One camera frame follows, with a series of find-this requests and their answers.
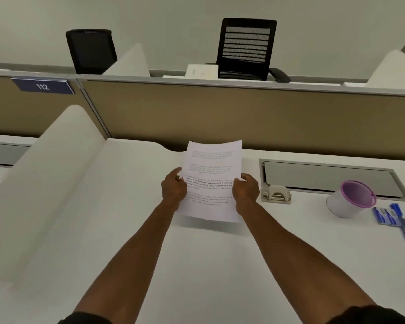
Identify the person's right hand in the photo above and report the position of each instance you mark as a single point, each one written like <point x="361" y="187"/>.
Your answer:
<point x="246" y="193"/>

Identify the person's left hand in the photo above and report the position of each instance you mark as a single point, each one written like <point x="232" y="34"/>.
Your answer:
<point x="173" y="192"/>

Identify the beige hole punch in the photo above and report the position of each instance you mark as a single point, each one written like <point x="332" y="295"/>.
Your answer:
<point x="276" y="195"/>

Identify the printed white paper sheets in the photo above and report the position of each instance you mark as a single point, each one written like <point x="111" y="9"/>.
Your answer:
<point x="212" y="165"/>

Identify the blue white staple box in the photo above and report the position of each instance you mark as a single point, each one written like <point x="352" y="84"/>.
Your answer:
<point x="392" y="217"/>
<point x="379" y="216"/>

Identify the blue pen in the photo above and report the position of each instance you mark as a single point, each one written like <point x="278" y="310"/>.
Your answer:
<point x="403" y="226"/>

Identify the person's right forearm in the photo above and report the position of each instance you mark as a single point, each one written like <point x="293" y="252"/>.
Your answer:
<point x="300" y="263"/>

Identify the person's left forearm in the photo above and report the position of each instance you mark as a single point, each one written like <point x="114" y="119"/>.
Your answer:
<point x="128" y="263"/>

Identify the person's black shirt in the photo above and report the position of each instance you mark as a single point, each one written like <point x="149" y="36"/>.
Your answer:
<point x="371" y="315"/>

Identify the wide beige partition panel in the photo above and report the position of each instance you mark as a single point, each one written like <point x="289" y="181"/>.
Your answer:
<point x="222" y="114"/>

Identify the white cup with purple rim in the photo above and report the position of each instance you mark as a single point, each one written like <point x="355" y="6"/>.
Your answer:
<point x="341" y="207"/>

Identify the black striped mesh office chair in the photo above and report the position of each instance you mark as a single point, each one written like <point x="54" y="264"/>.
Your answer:
<point x="248" y="22"/>

